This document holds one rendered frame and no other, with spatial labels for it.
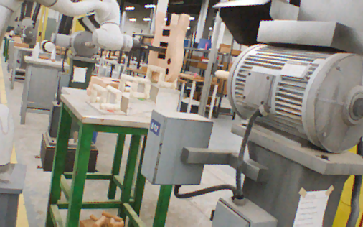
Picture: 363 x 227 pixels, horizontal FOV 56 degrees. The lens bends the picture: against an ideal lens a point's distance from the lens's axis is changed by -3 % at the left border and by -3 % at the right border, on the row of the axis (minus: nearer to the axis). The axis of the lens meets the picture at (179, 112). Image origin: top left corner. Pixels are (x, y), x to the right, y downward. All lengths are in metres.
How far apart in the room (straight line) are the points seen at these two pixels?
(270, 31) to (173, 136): 0.42
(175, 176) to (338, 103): 0.48
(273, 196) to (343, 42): 0.43
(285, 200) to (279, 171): 0.08
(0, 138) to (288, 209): 1.03
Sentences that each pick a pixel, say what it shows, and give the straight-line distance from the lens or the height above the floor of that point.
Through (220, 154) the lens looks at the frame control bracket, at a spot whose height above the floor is 1.03.
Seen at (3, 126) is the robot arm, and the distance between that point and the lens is 1.45.
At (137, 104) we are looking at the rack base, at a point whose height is 1.00.
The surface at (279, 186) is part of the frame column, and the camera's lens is 0.96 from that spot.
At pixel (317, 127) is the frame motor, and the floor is 1.18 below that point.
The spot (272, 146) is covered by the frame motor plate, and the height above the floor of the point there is 1.10.
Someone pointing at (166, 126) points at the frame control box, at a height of 1.09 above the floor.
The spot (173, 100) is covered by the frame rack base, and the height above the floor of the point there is 1.04.
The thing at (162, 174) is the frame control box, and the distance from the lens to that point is 1.00.
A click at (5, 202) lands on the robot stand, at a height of 0.64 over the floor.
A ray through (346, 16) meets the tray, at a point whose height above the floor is 1.49.
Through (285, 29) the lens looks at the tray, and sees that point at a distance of 1.04.
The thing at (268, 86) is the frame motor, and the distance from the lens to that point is 0.95.
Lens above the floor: 1.27
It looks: 8 degrees down
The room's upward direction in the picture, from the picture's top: 11 degrees clockwise
